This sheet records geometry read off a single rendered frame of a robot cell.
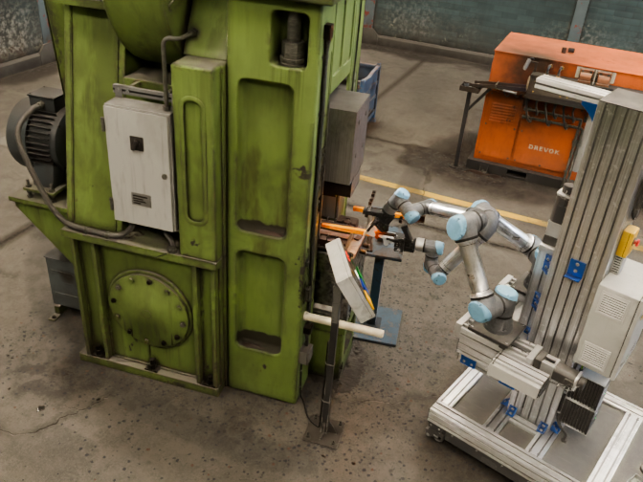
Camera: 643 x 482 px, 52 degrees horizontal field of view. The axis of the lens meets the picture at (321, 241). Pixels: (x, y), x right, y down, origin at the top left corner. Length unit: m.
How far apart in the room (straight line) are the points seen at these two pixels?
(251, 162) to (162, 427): 1.60
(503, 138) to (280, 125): 4.25
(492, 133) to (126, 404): 4.65
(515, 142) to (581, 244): 3.95
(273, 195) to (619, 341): 1.79
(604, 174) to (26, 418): 3.27
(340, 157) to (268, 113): 0.45
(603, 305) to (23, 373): 3.29
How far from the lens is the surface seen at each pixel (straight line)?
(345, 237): 3.68
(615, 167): 3.10
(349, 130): 3.29
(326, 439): 3.85
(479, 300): 3.26
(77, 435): 3.99
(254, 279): 3.63
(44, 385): 4.33
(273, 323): 3.76
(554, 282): 3.40
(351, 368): 4.29
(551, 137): 7.05
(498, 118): 7.06
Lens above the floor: 2.87
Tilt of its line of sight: 31 degrees down
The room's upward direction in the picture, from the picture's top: 5 degrees clockwise
